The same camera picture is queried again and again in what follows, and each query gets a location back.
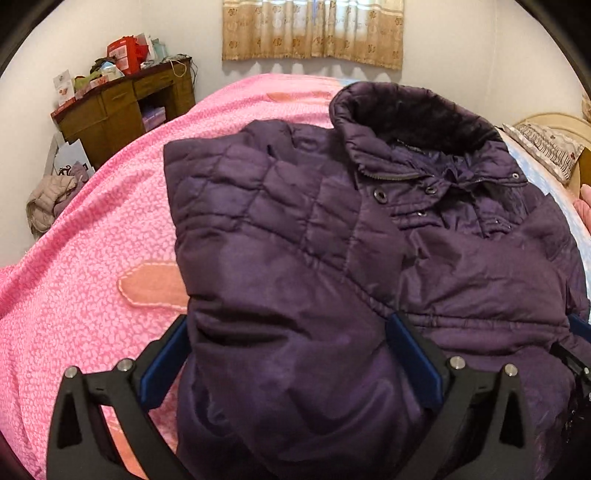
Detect dark purple quilted jacket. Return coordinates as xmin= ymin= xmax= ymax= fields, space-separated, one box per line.
xmin=163 ymin=82 xmax=590 ymax=479

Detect pile of clothes on floor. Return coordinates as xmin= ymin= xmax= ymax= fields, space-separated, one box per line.
xmin=26 ymin=162 xmax=94 ymax=239

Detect pink and blue bed blanket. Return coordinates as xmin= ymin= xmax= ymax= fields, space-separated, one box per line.
xmin=0 ymin=72 xmax=591 ymax=480

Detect pink folded garment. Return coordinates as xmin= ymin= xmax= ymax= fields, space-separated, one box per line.
xmin=573 ymin=184 xmax=591 ymax=232

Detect white paper bag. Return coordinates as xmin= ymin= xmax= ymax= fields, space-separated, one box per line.
xmin=53 ymin=140 xmax=95 ymax=177

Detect grey patterned pillow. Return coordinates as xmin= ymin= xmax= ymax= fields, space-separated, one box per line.
xmin=502 ymin=122 xmax=585 ymax=185

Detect brown wooden desk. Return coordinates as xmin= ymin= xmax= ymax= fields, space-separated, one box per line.
xmin=51 ymin=57 xmax=195 ymax=168

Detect cream wooden headboard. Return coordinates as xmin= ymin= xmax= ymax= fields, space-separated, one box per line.
xmin=514 ymin=112 xmax=590 ymax=199

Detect boxes under desk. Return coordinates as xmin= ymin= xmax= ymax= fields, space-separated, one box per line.
xmin=142 ymin=107 xmax=166 ymax=132

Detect white greeting card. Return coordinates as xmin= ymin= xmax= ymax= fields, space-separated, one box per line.
xmin=53 ymin=70 xmax=75 ymax=106

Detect green cloth on desk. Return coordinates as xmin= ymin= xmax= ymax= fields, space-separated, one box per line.
xmin=73 ymin=71 xmax=101 ymax=92

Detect red gift box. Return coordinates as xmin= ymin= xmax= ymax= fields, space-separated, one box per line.
xmin=107 ymin=36 xmax=148 ymax=76

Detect beige window curtain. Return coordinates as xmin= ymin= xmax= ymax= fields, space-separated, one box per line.
xmin=221 ymin=0 xmax=404 ymax=71

